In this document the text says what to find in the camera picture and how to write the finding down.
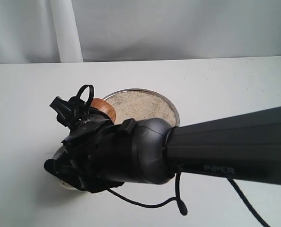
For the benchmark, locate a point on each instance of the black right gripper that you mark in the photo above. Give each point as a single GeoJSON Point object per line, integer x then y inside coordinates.
{"type": "Point", "coordinates": [96, 143]}

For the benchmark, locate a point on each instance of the brown wooden cup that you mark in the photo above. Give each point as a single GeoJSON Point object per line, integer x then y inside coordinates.
{"type": "Point", "coordinates": [105, 107]}

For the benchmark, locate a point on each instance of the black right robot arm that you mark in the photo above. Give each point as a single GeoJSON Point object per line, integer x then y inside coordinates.
{"type": "Point", "coordinates": [245, 147]}

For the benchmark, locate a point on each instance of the cream ceramic floral bowl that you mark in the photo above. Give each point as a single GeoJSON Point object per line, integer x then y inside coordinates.
{"type": "Point", "coordinates": [57, 153]}

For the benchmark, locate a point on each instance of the rice heap in tray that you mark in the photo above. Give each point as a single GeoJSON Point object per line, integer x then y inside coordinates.
{"type": "Point", "coordinates": [140, 106]}

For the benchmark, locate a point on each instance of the round steel tray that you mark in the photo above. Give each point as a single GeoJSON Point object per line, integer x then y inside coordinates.
{"type": "Point", "coordinates": [176, 113]}

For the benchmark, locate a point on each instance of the white backdrop curtain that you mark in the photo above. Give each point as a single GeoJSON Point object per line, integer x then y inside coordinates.
{"type": "Point", "coordinates": [51, 31]}

